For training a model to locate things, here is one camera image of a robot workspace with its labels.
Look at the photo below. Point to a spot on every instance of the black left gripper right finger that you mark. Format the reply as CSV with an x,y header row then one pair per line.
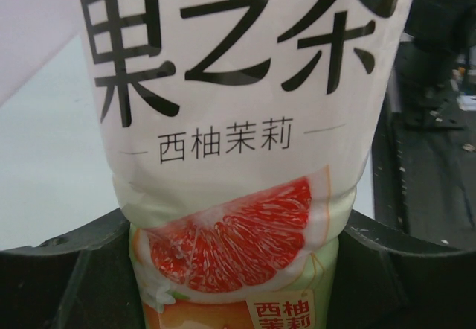
x,y
387,279

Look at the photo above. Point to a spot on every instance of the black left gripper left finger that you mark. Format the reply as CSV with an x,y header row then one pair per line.
x,y
81,279

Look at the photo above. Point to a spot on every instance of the white green fruit tea bottle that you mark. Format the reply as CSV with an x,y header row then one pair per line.
x,y
237,132

